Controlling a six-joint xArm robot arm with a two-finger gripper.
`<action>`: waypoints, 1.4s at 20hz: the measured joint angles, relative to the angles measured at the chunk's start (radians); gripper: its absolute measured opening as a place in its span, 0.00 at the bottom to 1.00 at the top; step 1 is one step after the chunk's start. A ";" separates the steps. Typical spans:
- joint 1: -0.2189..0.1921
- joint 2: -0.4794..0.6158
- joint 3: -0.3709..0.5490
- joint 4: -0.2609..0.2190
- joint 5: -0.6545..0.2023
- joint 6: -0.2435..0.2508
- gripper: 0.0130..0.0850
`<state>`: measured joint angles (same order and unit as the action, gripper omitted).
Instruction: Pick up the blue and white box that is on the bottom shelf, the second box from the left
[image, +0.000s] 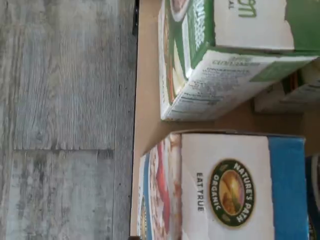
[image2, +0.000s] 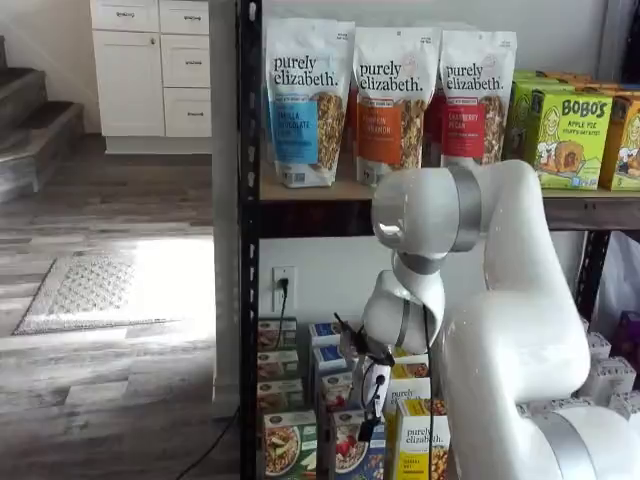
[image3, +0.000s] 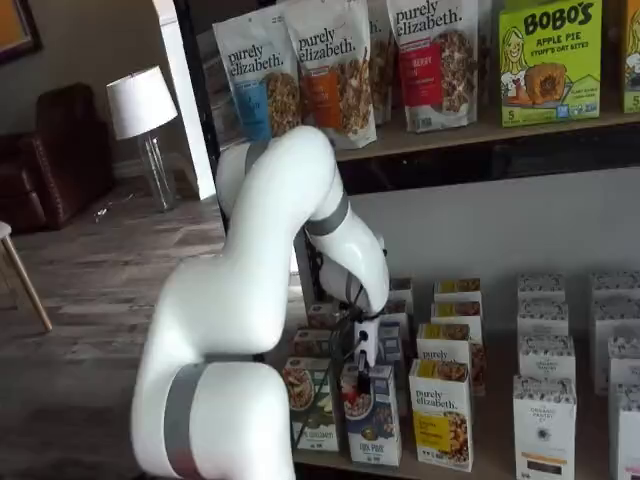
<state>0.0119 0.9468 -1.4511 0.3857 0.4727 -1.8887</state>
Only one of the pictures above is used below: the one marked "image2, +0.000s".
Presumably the dark gripper body teal bracket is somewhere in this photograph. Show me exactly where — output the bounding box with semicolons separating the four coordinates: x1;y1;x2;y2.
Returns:
344;324;396;367

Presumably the thin black gripper finger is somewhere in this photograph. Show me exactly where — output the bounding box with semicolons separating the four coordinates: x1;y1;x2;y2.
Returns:
332;311;359;342

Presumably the yellow purely elizabeth box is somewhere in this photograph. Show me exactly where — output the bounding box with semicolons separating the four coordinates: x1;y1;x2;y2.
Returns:
394;398;451;480
387;374;432;416
390;355;431;380

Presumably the green apple cinnamon oatmeal box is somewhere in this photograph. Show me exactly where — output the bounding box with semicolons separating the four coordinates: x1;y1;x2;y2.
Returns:
257;349;301;384
263;410;319;480
257;379;305;415
257;317;298;352

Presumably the black metal shelf rack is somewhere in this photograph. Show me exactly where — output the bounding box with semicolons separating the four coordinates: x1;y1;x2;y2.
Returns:
235;0;640;480

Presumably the white carton box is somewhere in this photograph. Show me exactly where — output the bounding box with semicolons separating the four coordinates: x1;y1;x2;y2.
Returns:
582;357;638;397
585;329;613;362
608;389;640;422

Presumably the purple box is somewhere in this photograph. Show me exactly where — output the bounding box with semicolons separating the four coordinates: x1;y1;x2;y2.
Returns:
619;310;640;362

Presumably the green Bobo's apple pie box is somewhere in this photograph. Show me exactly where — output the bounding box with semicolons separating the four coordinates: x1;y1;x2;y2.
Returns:
519;88;614;192
502;69;576;169

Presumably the orange Bobo's box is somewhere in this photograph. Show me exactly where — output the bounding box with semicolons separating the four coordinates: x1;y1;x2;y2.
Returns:
544;69;640;99
598;93;640;193

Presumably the orange label granola bag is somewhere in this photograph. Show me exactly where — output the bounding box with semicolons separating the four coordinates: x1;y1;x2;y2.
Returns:
352;25;442;187
343;88;360;169

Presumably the blue label granola bag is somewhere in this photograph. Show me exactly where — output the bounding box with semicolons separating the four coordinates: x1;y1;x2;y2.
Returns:
264;18;357;190

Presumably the red label granola bag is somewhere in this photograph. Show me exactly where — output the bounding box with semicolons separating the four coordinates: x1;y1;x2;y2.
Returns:
438;29;518;169

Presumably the grey patterned rug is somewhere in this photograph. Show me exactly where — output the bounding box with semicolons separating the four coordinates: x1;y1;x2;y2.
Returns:
12;252;184;337

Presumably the white drawer cabinet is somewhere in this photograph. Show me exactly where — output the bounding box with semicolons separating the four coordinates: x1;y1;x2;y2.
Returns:
90;0;214;155

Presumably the grey wooden staircase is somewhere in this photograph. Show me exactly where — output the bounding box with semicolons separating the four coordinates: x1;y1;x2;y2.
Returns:
0;34;85;204

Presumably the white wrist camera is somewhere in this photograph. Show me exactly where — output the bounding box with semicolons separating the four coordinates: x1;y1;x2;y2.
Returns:
354;356;389;419

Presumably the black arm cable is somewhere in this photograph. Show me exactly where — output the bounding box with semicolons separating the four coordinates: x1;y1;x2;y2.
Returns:
407;298;436;419

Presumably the white wall outlet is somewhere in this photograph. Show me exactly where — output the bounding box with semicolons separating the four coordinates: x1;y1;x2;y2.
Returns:
272;266;298;312

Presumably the black power cord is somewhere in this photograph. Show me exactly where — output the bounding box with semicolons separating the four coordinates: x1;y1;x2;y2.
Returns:
174;276;292;480

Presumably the black camera cable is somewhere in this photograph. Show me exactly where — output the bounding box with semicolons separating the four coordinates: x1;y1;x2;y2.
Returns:
356;373;389;444

